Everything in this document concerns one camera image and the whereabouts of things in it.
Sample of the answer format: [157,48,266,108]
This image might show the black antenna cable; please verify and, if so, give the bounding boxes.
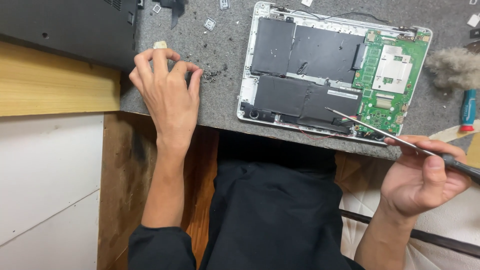
[290,9,391,25]

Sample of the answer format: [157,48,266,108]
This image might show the open white laptop base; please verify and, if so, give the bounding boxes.
[236,1,433,146]

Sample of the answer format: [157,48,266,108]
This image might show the black laptop battery pack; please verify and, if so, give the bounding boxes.
[250,17,364,134]

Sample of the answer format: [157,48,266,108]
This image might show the pile of small black screws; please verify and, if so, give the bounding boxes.
[202,63,229,82]

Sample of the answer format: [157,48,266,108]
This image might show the black ribbon strip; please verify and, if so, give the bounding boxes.
[153,0,187,30]

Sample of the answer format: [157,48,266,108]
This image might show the white quilted cushion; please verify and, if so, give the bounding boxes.
[338,152,480,270]

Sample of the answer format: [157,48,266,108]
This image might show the black laptop bottom cover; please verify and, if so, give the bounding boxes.
[0,0,140,73]

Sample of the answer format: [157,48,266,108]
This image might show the grey felt work mat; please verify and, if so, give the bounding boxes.
[119,0,480,161]

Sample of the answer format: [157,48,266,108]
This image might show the grey fluffy dusting brush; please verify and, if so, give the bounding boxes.
[425,46,480,91]

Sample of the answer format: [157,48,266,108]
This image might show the black strap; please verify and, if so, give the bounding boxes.
[339,209,480,259]

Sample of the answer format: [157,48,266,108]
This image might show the long black-handled screwdriver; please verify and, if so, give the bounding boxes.
[325,107,480,185]

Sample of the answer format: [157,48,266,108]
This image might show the light wooden board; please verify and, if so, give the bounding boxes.
[0,40,121,117]

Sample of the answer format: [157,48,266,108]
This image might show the red speaker wire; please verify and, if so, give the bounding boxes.
[277,121,358,142]

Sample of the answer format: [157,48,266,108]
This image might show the beige masking tape strip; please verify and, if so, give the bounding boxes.
[428,119,480,143]

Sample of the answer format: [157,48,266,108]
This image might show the person's right hand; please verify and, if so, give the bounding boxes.
[380,135,472,219]

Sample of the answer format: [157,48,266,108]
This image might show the blue and red screwdriver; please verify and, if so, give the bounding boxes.
[460,88,477,132]

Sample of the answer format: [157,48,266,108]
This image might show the person's left hand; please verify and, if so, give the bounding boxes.
[129,48,203,146]

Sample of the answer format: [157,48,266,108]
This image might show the person's black trousers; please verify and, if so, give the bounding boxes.
[199,130,365,270]

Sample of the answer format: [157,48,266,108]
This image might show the person's black sleeve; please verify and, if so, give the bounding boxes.
[127,224,198,270]

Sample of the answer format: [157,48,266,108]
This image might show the black laptop speaker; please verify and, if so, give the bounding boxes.
[239,101,277,124]

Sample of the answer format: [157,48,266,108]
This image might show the green laptop motherboard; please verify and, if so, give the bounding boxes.
[352,30,430,136]

